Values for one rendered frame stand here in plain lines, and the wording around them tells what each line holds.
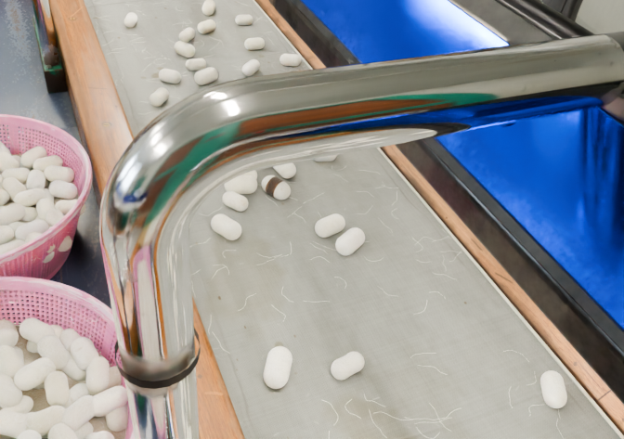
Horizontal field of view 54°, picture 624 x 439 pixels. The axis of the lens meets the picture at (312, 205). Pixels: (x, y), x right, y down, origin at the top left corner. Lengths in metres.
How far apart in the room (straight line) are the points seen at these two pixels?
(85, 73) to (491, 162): 0.74
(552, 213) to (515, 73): 0.06
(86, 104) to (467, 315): 0.53
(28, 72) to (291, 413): 0.77
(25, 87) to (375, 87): 0.95
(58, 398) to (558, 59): 0.46
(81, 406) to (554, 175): 0.42
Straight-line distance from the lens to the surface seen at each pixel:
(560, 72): 0.19
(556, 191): 0.22
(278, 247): 0.65
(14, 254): 0.64
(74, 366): 0.58
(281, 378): 0.53
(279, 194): 0.70
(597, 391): 0.62
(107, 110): 0.83
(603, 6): 3.04
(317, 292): 0.61
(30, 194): 0.74
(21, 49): 1.20
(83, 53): 0.97
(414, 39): 0.29
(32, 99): 1.05
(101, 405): 0.55
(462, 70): 0.18
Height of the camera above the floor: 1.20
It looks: 40 degrees down
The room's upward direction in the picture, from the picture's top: 7 degrees clockwise
